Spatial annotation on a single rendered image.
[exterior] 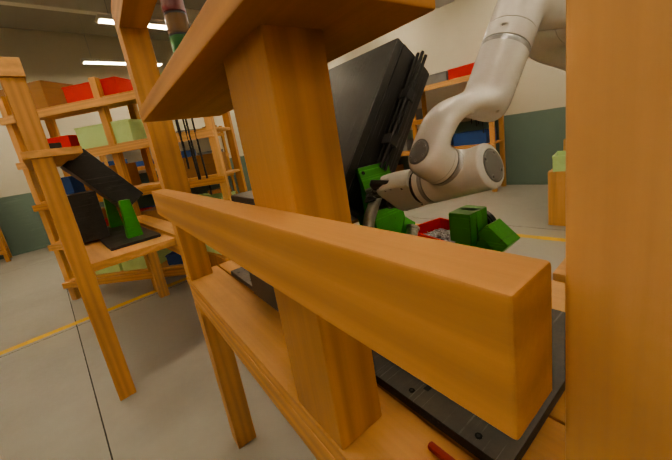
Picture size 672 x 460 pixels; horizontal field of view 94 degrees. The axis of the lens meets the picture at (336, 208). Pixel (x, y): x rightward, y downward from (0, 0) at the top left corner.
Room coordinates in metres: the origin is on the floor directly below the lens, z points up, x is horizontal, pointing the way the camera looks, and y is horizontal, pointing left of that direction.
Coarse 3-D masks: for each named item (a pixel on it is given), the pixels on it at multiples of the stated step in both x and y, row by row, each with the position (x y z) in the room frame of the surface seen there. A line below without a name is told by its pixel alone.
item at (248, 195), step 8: (248, 192) 0.96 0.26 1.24; (232, 200) 0.96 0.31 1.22; (240, 200) 0.90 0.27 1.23; (248, 200) 0.85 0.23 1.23; (256, 280) 0.92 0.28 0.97; (256, 288) 0.94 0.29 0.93; (264, 288) 0.88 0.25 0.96; (272, 288) 0.83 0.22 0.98; (264, 296) 0.89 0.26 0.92; (272, 296) 0.84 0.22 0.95; (272, 304) 0.85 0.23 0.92
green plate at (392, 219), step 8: (360, 168) 0.83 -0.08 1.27; (368, 168) 0.85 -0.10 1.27; (376, 168) 0.86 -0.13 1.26; (360, 176) 0.82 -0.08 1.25; (368, 176) 0.84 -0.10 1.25; (376, 176) 0.85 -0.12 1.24; (360, 184) 0.83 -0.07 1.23; (368, 184) 0.83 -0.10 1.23; (392, 208) 0.84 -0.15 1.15; (360, 216) 0.86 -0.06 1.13; (376, 216) 0.81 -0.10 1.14; (384, 216) 0.82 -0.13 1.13; (392, 216) 0.83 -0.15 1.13; (400, 216) 0.85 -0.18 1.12; (360, 224) 0.86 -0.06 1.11; (376, 224) 0.80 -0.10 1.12; (384, 224) 0.81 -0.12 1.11; (392, 224) 0.82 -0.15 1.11; (400, 224) 0.84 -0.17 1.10; (400, 232) 0.83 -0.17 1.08
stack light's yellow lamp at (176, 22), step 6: (174, 12) 0.79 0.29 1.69; (180, 12) 0.80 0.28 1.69; (168, 18) 0.79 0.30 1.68; (174, 18) 0.79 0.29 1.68; (180, 18) 0.80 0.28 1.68; (186, 18) 0.81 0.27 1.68; (168, 24) 0.79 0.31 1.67; (174, 24) 0.79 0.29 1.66; (180, 24) 0.80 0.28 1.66; (186, 24) 0.81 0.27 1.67; (168, 30) 0.80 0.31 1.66; (174, 30) 0.79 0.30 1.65; (180, 30) 0.79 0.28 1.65; (186, 30) 0.80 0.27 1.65
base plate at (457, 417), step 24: (552, 312) 0.63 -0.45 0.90; (552, 336) 0.55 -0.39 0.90; (384, 360) 0.56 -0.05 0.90; (552, 360) 0.49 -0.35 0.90; (384, 384) 0.51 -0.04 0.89; (408, 384) 0.49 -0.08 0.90; (552, 384) 0.44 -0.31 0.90; (432, 408) 0.43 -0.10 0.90; (456, 408) 0.43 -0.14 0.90; (552, 408) 0.41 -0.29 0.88; (456, 432) 0.39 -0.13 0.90; (480, 432) 0.38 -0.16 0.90; (528, 432) 0.37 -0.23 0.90; (480, 456) 0.35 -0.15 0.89; (504, 456) 0.34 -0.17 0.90
